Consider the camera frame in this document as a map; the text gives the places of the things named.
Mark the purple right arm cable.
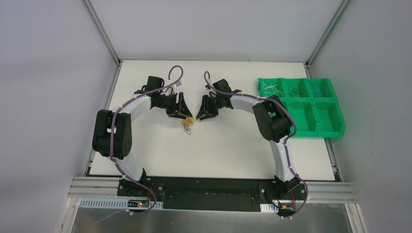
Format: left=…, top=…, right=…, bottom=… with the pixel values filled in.
left=204, top=71, right=310, bottom=220

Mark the aluminium frame rail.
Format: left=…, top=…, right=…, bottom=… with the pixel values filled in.
left=68, top=177, right=358, bottom=204

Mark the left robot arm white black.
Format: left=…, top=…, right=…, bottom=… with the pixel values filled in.
left=92, top=76, right=192, bottom=197

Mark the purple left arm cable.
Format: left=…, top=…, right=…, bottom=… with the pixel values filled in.
left=108, top=66, right=184, bottom=216

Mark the white wire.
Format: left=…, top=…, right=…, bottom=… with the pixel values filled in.
left=262, top=81, right=285, bottom=99

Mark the green divided plastic bin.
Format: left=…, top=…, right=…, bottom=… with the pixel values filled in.
left=257, top=78, right=346, bottom=138

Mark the left control circuit board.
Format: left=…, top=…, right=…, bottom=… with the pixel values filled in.
left=127, top=200, right=150, bottom=208

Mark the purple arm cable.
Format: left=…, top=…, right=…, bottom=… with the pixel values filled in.
left=108, top=66, right=184, bottom=216
left=204, top=71, right=310, bottom=220

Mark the right control circuit board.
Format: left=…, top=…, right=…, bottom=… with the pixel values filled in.
left=279, top=205, right=295, bottom=212

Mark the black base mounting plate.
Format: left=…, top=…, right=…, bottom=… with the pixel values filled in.
left=117, top=176, right=307, bottom=212

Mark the yellow blue wire bundle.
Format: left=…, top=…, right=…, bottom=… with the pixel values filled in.
left=172, top=117, right=195, bottom=127

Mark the control circuit board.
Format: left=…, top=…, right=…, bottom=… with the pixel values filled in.
left=127, top=200, right=150, bottom=208
left=279, top=205, right=295, bottom=212

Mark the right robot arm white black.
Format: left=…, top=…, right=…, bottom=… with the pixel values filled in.
left=196, top=79, right=300, bottom=199

